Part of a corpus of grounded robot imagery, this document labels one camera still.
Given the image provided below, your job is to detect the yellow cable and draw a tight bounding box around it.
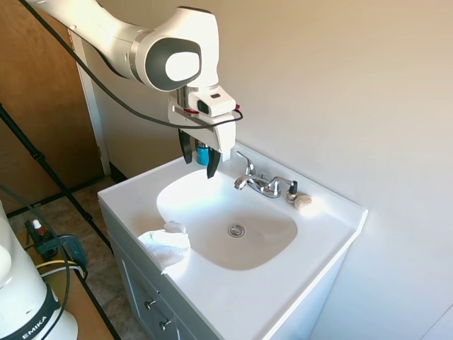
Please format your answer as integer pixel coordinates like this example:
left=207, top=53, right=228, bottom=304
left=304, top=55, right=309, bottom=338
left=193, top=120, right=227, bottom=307
left=36, top=259, right=88, bottom=281

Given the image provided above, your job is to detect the grey cable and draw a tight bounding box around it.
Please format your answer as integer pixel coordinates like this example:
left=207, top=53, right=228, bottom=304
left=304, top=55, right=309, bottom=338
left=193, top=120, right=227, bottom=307
left=0, top=183, right=73, bottom=315

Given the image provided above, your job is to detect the blue bottle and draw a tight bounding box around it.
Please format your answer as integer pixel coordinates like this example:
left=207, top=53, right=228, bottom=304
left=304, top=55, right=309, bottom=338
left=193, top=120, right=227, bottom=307
left=195, top=140, right=212, bottom=166

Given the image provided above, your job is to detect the teal table clamp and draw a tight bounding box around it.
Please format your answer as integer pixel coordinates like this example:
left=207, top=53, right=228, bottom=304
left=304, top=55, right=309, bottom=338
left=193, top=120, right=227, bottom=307
left=23, top=220, right=88, bottom=267

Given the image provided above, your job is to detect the black tripod stand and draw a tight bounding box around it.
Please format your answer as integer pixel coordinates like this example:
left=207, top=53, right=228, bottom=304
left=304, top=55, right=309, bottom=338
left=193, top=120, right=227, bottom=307
left=0, top=101, right=120, bottom=340

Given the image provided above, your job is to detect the grey vanity cabinet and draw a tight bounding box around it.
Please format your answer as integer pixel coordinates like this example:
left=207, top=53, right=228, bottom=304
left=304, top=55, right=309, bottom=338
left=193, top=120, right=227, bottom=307
left=102, top=212, right=227, bottom=340

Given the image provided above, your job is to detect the brown wooden door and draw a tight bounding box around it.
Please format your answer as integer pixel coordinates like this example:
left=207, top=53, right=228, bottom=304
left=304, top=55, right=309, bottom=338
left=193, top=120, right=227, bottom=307
left=0, top=0, right=104, bottom=215

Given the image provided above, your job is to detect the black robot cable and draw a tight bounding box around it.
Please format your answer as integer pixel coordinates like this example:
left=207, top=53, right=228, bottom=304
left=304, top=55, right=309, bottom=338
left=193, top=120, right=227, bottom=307
left=17, top=0, right=245, bottom=128

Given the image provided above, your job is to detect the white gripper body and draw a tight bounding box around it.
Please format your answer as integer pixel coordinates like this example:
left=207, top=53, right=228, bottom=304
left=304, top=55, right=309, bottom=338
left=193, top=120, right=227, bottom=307
left=167, top=96, right=237, bottom=162

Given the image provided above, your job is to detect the white door frame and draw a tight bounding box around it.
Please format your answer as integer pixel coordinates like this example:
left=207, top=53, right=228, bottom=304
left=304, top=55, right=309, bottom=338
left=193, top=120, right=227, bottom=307
left=66, top=27, right=113, bottom=177

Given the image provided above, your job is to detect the small dark pump bottle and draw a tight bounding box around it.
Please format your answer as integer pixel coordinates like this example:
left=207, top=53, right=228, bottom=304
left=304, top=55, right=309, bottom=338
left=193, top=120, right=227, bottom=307
left=285, top=180, right=299, bottom=205

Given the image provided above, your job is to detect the dark baseboard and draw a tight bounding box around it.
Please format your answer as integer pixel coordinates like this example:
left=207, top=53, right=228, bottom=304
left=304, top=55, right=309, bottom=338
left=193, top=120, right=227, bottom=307
left=107, top=160, right=129, bottom=184

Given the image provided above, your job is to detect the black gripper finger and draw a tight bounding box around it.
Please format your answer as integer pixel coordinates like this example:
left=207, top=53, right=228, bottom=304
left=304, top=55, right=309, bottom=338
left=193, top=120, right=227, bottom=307
left=178, top=129, right=194, bottom=165
left=206, top=147, right=222, bottom=180

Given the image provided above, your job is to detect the white tissue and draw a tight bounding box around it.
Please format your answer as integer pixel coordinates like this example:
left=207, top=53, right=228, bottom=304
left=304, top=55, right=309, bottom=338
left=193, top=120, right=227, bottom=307
left=137, top=220, right=191, bottom=276

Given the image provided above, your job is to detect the white sink countertop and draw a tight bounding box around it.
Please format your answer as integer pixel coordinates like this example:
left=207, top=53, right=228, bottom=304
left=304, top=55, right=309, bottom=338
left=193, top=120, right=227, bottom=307
left=97, top=140, right=369, bottom=340

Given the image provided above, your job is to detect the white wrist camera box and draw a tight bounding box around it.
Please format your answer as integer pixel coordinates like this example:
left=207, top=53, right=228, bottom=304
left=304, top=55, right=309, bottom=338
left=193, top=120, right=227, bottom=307
left=187, top=86, right=237, bottom=117

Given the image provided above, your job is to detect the chrome two-handle faucet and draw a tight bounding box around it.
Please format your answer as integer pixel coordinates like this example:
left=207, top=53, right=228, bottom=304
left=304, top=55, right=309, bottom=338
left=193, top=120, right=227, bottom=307
left=233, top=151, right=297, bottom=200

